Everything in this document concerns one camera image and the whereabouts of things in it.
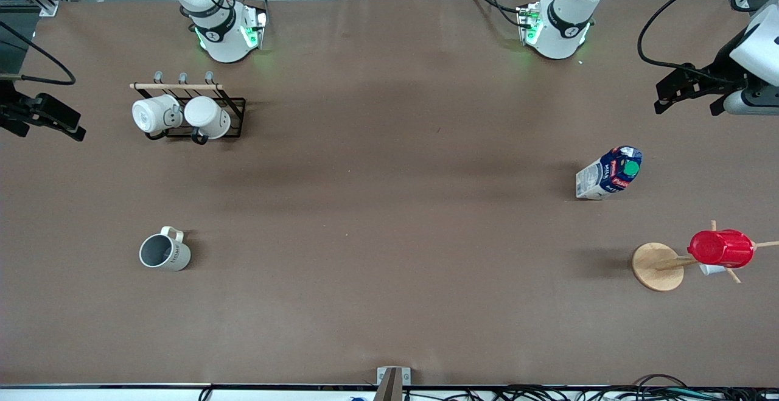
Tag blue white milk carton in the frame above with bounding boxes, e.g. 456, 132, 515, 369
575, 145, 643, 201

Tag grey mug with handle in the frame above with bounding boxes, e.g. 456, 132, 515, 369
139, 226, 192, 272

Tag red plastic cup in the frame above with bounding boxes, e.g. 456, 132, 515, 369
688, 229, 755, 269

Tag white mug with face print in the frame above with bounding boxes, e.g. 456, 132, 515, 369
132, 94, 183, 135

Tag plain white mug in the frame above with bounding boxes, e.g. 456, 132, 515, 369
184, 96, 232, 140

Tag wooden mug tree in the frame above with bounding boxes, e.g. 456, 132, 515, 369
631, 220, 779, 293

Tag brown table cover sheet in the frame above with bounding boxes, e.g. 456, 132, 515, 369
0, 0, 779, 388

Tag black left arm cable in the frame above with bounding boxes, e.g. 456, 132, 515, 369
637, 0, 750, 85

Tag black wire mug rack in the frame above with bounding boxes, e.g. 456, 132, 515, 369
130, 71, 247, 145

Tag black left base cables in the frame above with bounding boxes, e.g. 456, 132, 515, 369
466, 0, 531, 29

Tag black cable bundle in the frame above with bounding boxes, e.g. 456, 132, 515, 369
405, 374, 779, 401

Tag metal bracket with wooden post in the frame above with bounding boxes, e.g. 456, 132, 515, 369
372, 366, 411, 401

